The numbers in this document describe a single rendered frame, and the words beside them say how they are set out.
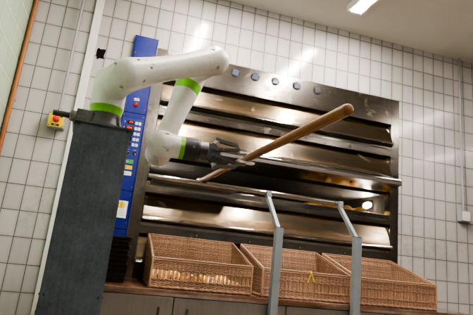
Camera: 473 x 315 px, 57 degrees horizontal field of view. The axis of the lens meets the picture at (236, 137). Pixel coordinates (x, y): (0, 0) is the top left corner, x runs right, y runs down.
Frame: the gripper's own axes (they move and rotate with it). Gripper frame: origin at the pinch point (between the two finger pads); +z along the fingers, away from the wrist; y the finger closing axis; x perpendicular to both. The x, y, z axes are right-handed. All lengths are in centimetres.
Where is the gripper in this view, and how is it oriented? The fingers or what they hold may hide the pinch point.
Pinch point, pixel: (246, 158)
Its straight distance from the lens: 177.2
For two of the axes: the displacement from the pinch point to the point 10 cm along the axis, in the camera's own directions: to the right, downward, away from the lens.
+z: 9.6, 1.7, 2.4
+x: 2.8, -2.2, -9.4
